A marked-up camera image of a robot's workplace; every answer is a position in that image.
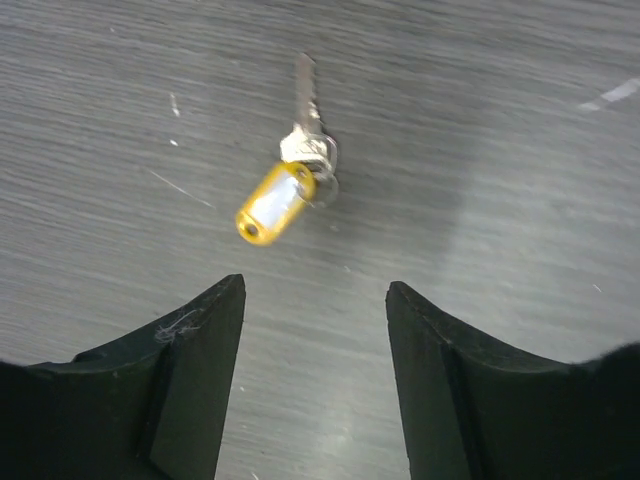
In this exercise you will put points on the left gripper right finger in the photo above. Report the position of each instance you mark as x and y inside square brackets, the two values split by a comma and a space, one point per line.
[475, 407]

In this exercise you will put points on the key with yellow tag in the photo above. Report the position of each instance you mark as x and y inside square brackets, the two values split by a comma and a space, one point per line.
[304, 176]

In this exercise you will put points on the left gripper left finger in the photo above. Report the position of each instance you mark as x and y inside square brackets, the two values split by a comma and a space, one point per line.
[151, 404]

